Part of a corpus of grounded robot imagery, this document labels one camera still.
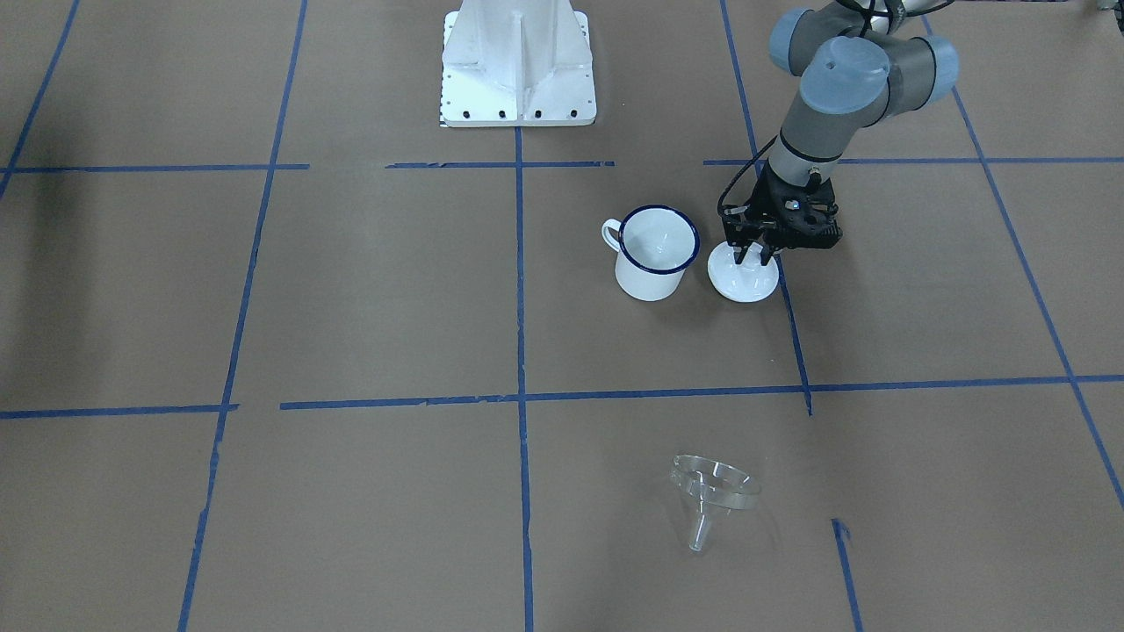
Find white enamel mug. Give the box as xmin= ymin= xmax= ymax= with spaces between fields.
xmin=601 ymin=205 xmax=700 ymax=303

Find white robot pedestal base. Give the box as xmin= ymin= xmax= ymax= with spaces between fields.
xmin=439 ymin=1 xmax=597 ymax=128

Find white enamel mug lid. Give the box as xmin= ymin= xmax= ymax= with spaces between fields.
xmin=707 ymin=241 xmax=780 ymax=303

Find clear glass funnel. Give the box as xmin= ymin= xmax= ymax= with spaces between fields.
xmin=669 ymin=455 xmax=762 ymax=556

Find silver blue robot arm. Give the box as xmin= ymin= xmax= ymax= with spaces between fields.
xmin=717 ymin=1 xmax=960 ymax=265

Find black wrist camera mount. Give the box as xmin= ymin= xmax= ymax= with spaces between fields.
xmin=717 ymin=168 xmax=842 ymax=251

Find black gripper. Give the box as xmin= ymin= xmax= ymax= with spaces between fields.
xmin=734 ymin=164 xmax=832 ymax=268

